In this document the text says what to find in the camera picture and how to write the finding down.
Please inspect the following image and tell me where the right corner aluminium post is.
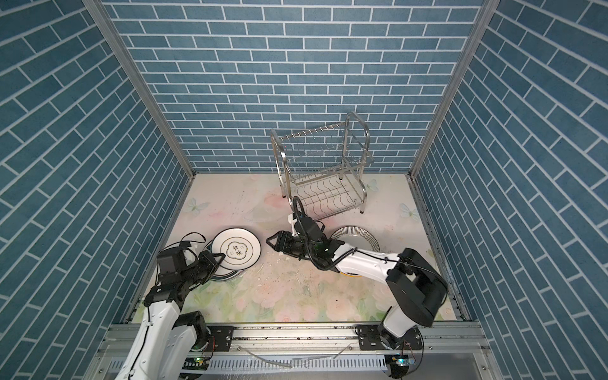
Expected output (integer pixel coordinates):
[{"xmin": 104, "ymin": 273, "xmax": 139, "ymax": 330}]
[{"xmin": 409, "ymin": 0, "xmax": 500, "ymax": 180}]

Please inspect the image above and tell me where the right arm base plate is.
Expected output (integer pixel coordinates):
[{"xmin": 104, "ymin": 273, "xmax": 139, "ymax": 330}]
[{"xmin": 354, "ymin": 324, "xmax": 424, "ymax": 351}]

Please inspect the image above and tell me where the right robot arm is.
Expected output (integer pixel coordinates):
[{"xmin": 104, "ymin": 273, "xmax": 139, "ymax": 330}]
[{"xmin": 266, "ymin": 196, "xmax": 448, "ymax": 349}]

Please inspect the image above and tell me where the silver metal dish rack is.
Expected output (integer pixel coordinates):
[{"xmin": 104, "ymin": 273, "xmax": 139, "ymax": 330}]
[{"xmin": 270, "ymin": 112, "xmax": 374, "ymax": 220}]

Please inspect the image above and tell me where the white plate black striped rim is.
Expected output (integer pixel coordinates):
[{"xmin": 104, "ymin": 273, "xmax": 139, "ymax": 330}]
[{"xmin": 331, "ymin": 226, "xmax": 380, "ymax": 253}]

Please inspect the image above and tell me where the white slotted cable duct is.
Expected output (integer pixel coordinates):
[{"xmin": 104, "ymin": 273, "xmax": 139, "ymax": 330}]
[{"xmin": 204, "ymin": 355, "xmax": 386, "ymax": 375}]

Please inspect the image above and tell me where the left corner aluminium post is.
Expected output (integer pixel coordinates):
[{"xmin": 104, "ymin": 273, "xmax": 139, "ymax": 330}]
[{"xmin": 82, "ymin": 0, "xmax": 196, "ymax": 180}]

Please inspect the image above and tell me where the green circuit board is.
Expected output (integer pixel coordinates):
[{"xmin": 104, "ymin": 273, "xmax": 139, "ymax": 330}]
[
  {"xmin": 384, "ymin": 355, "xmax": 416, "ymax": 379},
  {"xmin": 182, "ymin": 356, "xmax": 211, "ymax": 371}
]

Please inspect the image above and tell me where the corner aluminium post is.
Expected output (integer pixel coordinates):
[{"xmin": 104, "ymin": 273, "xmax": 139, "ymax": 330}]
[
  {"xmin": 409, "ymin": 0, "xmax": 500, "ymax": 180},
  {"xmin": 82, "ymin": 0, "xmax": 196, "ymax": 180}
]

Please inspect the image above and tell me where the white plate black cloud mark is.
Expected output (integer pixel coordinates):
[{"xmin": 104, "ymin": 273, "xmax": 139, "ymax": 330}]
[{"xmin": 211, "ymin": 228, "xmax": 261, "ymax": 271}]

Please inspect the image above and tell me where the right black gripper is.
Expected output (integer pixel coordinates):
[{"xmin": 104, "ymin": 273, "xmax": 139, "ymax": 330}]
[{"xmin": 268, "ymin": 230, "xmax": 318, "ymax": 259}]

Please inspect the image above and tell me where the loose grey cable on rail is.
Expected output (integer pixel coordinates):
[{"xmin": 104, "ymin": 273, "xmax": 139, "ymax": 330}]
[{"xmin": 234, "ymin": 343, "xmax": 352, "ymax": 369}]

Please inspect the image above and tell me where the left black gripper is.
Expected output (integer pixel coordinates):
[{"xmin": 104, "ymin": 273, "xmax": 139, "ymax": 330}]
[{"xmin": 179, "ymin": 249, "xmax": 226, "ymax": 287}]

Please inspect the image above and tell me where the left green circuit board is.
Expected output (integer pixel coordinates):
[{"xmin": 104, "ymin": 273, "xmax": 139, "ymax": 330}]
[{"xmin": 182, "ymin": 356, "xmax": 211, "ymax": 371}]

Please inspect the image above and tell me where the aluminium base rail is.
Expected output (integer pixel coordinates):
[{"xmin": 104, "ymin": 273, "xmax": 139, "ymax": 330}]
[{"xmin": 85, "ymin": 321, "xmax": 500, "ymax": 379}]

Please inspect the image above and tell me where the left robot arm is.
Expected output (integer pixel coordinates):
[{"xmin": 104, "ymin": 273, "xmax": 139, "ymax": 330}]
[{"xmin": 117, "ymin": 245, "xmax": 226, "ymax": 379}]

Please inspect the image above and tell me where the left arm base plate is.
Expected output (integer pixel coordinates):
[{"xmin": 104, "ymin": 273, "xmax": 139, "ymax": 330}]
[{"xmin": 204, "ymin": 325, "xmax": 234, "ymax": 354}]

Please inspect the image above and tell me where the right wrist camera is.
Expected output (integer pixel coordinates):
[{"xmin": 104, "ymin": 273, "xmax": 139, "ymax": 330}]
[{"xmin": 288, "ymin": 214, "xmax": 299, "ymax": 237}]

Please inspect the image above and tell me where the right green circuit board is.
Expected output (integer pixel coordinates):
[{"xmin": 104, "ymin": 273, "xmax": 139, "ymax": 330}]
[{"xmin": 384, "ymin": 355, "xmax": 416, "ymax": 379}]

